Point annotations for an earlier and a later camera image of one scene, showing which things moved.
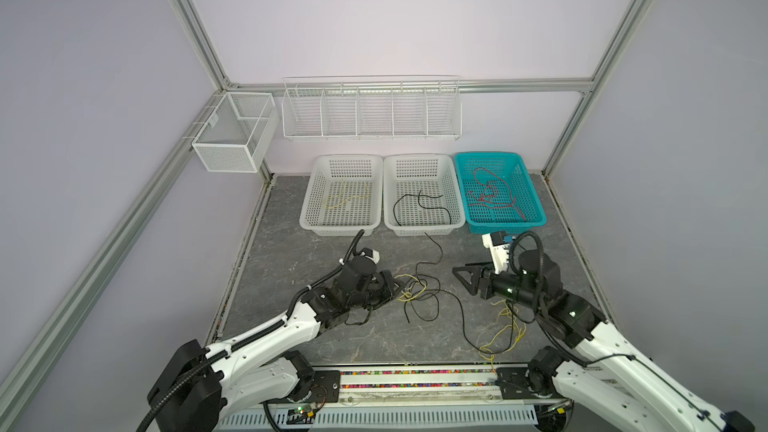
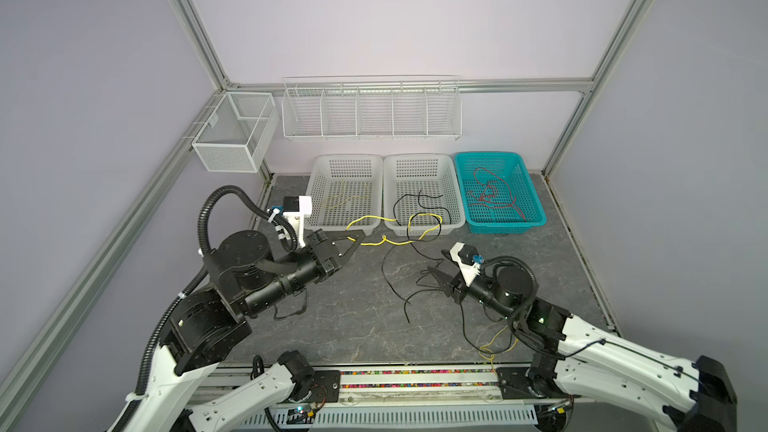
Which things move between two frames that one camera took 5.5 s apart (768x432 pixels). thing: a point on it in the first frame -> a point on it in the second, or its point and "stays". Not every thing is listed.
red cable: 492,195 stays
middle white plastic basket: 421,195 stays
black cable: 419,202 stays
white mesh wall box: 237,133 stays
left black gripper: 385,279 -> 328,253
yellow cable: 507,338 -> 391,219
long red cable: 483,198 stays
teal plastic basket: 498,194 stays
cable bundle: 421,295 -> 420,227
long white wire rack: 372,108 stays
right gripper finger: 472,286 -> 445,281
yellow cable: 340,195 stays
